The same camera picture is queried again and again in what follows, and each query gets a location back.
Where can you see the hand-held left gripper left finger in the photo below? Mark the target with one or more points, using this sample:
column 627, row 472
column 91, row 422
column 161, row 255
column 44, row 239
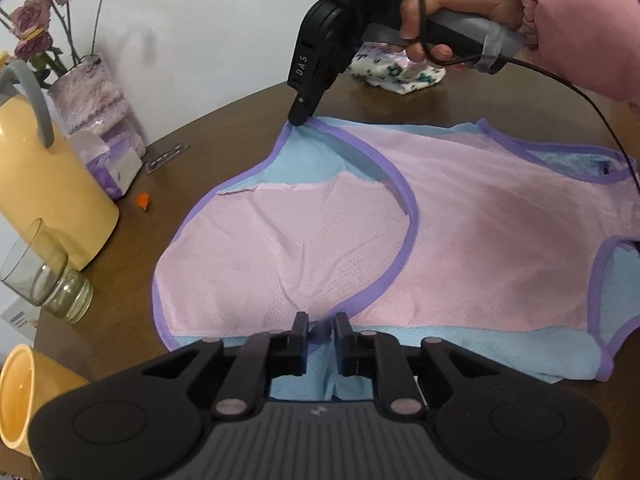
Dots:
column 297, row 340

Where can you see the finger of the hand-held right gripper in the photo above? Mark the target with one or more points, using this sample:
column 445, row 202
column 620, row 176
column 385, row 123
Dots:
column 303, row 109

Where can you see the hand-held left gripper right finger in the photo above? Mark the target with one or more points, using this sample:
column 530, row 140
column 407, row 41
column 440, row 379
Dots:
column 344, row 340

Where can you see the pink and blue mesh garment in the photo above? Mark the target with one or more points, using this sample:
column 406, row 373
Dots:
column 475, row 235

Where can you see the white floral folded cloth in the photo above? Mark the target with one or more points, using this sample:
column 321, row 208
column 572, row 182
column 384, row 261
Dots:
column 395, row 74

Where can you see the small orange scrap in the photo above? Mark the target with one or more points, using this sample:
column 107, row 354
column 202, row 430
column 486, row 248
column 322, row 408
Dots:
column 143, row 201

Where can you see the purple tissue pack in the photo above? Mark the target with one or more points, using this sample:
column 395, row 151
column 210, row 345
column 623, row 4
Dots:
column 112, row 167

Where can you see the purple knitted vase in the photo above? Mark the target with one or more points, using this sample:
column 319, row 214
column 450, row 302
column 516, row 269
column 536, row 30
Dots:
column 92, row 97

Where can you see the clear drinking glass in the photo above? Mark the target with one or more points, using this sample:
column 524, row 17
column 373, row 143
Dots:
column 37, row 280

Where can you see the yellow cup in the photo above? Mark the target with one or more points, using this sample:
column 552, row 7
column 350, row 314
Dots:
column 35, row 390

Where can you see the yellow thermos jug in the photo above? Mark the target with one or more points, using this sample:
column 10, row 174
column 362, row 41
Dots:
column 45, row 180

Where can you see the white labelled box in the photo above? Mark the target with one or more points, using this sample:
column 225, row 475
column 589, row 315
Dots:
column 17, row 317

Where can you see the dried rose flowers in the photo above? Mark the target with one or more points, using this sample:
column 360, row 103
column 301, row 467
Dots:
column 32, row 20

